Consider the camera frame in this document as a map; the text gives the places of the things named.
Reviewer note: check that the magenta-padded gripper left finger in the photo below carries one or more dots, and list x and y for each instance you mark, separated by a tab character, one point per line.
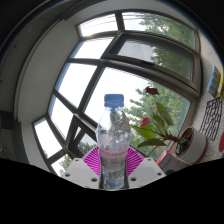
90	161

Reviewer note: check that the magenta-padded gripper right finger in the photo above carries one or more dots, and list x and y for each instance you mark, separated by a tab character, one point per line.
137	161

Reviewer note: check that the clear water bottle blue cap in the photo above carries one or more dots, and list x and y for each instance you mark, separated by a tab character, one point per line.
112	140

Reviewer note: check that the potted plant white pot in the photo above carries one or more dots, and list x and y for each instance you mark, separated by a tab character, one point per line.
196	145

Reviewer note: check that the brown-framed window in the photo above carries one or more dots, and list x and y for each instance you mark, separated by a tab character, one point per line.
96	62

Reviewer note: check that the small colourful box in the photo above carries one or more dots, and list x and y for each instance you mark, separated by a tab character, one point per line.
214	81

